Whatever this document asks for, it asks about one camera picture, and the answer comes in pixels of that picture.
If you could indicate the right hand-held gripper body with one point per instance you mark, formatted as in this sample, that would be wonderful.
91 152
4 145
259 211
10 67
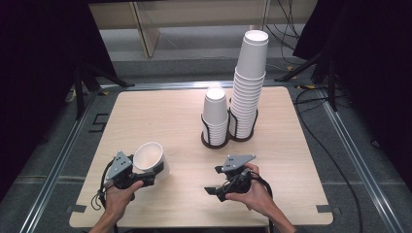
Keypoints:
238 179

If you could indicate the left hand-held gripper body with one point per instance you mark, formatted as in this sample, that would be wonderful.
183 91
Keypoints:
121 170

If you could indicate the black double cup holder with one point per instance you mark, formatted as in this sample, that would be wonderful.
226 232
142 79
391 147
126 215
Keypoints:
234 131

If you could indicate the short stack of paper cups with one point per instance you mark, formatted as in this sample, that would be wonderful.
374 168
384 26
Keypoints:
215 123

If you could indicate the tall stack of paper cups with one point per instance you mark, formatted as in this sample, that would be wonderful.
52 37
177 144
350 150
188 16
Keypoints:
244 106

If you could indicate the person's right hand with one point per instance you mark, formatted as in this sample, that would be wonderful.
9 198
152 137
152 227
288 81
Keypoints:
256 194

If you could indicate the person's left hand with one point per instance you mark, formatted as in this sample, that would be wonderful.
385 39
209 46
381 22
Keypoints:
120 199

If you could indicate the black tripod stand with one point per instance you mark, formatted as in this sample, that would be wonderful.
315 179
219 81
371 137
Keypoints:
84 84

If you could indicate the dark curtain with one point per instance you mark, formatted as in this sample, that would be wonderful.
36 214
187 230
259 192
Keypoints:
375 81
39 81

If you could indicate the beige wooden furniture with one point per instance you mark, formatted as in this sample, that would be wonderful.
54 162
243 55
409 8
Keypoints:
145 19

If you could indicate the black metal stand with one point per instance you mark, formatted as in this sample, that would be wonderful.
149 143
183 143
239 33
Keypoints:
324 68

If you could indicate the metal floor rail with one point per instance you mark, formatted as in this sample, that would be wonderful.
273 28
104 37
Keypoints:
51 174
359 161
181 85

